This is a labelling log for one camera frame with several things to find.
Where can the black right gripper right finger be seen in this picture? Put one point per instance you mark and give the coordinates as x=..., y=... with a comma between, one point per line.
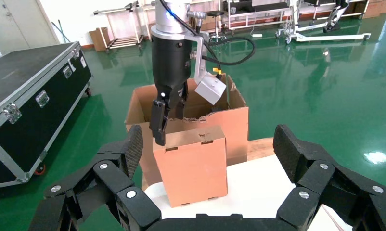
x=323, y=178

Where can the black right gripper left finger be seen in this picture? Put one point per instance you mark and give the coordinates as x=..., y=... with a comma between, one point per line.
x=110, y=178

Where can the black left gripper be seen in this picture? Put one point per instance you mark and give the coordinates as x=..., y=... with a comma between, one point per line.
x=170, y=63

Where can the plain small cardboard box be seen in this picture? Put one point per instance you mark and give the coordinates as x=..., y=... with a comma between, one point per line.
x=189, y=169

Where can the big open cardboard box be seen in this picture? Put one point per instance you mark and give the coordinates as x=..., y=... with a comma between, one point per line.
x=234, y=134

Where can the grey metal rack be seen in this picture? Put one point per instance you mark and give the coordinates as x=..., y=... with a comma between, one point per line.
x=123, y=41

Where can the open brown carton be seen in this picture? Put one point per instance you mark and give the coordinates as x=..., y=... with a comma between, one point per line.
x=99, y=39

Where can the black round stool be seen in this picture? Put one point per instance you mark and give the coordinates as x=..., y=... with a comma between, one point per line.
x=216, y=13

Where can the white power strip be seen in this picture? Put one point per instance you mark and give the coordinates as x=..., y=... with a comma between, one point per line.
x=257, y=35

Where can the black aluminium flight case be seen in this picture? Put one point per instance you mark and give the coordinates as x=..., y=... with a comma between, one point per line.
x=20, y=79

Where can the white wheeled metal stand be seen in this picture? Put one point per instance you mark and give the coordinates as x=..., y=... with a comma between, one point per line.
x=323, y=37

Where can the grey door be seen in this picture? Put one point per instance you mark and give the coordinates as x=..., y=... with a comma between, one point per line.
x=20, y=22

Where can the stacked brown cartons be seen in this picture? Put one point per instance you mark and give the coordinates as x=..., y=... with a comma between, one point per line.
x=376, y=9

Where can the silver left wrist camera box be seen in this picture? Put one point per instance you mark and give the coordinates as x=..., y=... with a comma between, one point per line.
x=210, y=89

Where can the white metal workbench frame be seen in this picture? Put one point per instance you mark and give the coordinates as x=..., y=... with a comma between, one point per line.
x=260, y=12

